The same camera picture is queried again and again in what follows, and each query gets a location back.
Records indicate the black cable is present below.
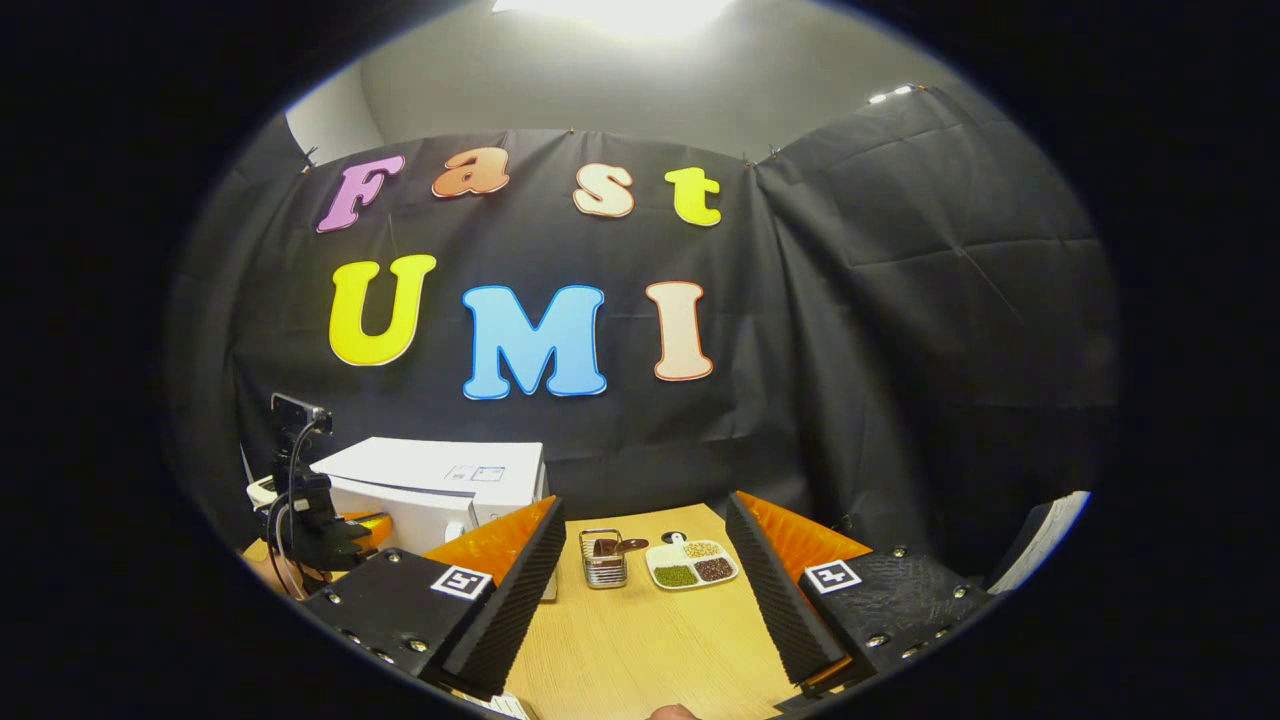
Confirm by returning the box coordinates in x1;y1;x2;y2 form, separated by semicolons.
265;418;333;601

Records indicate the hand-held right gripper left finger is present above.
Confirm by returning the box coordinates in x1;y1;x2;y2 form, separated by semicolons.
297;497;568;701

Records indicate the metal wire basket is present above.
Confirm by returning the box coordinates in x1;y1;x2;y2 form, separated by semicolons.
579;528;629;589

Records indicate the white plate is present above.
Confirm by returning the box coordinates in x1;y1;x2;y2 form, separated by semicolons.
455;688;536;720

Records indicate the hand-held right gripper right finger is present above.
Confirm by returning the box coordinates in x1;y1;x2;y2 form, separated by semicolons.
722;490;996;691

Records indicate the white microwave oven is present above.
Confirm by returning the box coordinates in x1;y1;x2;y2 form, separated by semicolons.
310;437;559;601

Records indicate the ceiling light panel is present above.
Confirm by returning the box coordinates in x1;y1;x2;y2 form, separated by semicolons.
490;0;736;41

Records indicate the white divided dish with beans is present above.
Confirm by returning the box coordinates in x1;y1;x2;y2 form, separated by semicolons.
645;532;740;591

